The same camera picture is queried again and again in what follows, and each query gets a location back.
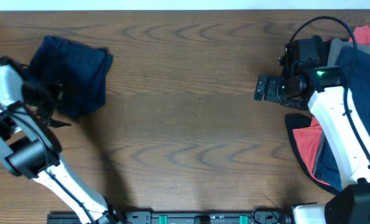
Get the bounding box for pile of folded clothes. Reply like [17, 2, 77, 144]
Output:
[285, 26, 370, 194]

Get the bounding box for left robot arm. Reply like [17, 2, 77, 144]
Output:
[0, 57, 126, 223]

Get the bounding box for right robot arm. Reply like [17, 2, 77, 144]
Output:
[254, 67, 370, 223]

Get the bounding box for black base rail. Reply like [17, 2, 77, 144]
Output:
[46, 208, 293, 224]

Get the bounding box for navy blue shorts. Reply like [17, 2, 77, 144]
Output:
[26, 35, 113, 119]

